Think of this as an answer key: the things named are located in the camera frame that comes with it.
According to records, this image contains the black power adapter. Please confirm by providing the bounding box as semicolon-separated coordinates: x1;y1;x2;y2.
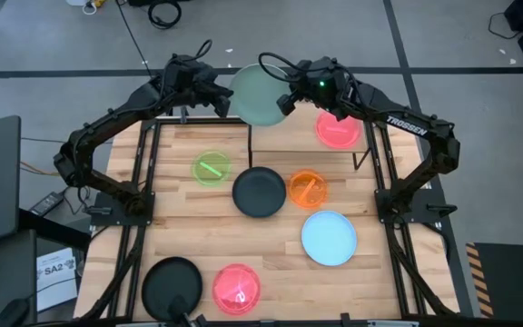
28;191;66;217

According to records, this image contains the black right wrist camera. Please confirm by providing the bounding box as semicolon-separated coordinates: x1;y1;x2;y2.
304;63;342;99

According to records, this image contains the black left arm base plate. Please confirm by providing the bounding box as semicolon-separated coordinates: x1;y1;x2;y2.
89;190;156;227

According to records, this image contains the pink translucent plastic plate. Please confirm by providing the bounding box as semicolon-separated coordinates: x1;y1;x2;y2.
315;110;363;151
211;263;262;317

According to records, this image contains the black computer mouse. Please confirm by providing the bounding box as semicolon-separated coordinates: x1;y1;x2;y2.
0;297;31;327

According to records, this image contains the light blue round plate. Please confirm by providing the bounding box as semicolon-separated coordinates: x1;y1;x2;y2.
301;210;359;268

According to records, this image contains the black metal table frame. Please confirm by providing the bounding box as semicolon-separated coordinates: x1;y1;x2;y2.
79;115;460;327

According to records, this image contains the white printed paper sheet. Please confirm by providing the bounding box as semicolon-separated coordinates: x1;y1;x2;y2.
35;246;80;313

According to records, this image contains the green translucent plastic plate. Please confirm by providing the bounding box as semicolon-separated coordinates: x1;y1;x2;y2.
191;150;232;188

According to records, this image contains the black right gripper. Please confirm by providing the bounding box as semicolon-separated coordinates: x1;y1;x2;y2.
276;56;351;122

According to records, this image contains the coiled black floor cable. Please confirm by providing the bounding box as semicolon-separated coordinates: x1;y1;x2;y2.
147;0;183;30

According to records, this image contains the orange translucent plastic plate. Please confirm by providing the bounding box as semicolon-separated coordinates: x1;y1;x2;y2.
288;168;329;211

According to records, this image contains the wooden shelf with black legs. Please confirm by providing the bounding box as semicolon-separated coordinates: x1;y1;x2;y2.
246;102;374;172

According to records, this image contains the black round plate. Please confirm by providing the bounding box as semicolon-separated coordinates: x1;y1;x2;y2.
232;165;288;219
141;255;204;323

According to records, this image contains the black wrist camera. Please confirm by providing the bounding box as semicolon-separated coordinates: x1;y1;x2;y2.
304;63;342;99
168;54;208;85

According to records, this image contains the long black floor cable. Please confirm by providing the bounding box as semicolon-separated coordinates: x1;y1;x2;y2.
115;0;152;64

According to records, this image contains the sage green round plate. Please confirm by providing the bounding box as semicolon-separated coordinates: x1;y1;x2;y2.
227;63;292;128

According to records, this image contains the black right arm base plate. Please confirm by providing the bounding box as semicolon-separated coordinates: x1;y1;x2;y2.
374;188;444;224

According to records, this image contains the black hazard-striped mat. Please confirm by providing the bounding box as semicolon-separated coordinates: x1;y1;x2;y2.
464;241;523;320

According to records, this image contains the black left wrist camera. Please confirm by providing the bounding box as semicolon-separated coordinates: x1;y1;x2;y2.
168;54;208;85

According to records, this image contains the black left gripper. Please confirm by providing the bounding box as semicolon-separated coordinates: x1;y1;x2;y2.
163;54;235;119

